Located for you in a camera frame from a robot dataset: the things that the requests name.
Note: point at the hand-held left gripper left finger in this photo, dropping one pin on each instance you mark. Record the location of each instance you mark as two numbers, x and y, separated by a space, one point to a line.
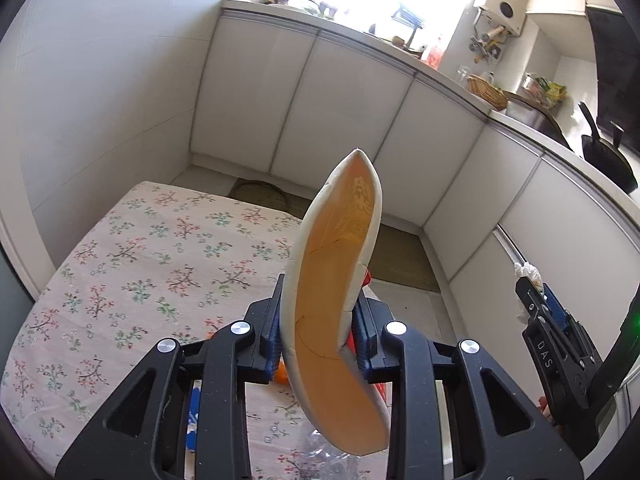
272 352

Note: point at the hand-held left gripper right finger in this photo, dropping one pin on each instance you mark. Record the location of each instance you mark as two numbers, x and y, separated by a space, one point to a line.
361 342

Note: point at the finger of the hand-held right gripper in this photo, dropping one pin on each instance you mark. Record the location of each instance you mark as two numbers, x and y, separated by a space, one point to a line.
545 355
556 307

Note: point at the white tissue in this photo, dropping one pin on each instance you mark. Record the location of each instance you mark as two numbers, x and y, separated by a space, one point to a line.
530 272

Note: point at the small orange scrap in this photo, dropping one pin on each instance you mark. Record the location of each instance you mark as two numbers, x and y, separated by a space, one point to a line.
282 375

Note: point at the brown floor mat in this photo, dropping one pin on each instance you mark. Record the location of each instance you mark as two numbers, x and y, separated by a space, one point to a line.
400 260

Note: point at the blue packet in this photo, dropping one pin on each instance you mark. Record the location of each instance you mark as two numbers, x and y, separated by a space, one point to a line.
192 410

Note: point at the white stove-side kitchen cabinet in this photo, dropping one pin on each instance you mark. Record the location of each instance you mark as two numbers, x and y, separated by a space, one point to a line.
525 210

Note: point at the clear crushed plastic bottle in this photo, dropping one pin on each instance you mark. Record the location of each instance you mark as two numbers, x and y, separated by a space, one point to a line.
320 460

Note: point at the olive floor mat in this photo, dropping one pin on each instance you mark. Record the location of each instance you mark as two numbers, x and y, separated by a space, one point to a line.
297 206

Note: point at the floral tablecloth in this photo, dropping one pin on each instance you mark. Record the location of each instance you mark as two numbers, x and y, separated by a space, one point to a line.
150 260

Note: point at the black frying pan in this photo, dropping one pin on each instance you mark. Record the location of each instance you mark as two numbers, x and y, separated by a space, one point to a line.
612 160

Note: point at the dark round floor mat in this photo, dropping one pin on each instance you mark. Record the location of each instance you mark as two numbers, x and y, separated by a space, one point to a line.
257 192

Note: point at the metal tray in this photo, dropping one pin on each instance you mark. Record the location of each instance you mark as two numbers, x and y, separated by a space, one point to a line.
530 115

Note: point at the green and yellow snack packets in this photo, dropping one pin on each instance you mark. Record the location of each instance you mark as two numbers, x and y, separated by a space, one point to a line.
547 91

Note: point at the woven basket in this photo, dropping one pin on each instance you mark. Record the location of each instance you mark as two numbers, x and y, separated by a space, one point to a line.
487 92

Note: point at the white window-side kitchen cabinet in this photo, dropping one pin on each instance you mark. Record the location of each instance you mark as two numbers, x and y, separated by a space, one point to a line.
325 110

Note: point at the white kitchen countertop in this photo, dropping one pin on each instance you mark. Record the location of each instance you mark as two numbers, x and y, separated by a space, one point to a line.
450 85

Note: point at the black range hood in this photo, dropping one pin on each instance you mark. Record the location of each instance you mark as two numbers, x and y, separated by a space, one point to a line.
612 50

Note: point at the pipes and hanging tools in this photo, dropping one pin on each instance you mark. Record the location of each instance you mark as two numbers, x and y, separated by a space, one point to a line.
485 45

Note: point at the red bottle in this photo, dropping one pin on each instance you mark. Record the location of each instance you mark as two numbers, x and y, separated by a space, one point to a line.
432 55

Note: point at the dish rack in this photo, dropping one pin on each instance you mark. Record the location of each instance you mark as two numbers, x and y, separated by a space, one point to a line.
410 22

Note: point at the group of small ornaments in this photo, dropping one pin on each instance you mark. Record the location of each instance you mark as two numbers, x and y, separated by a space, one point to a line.
300 2

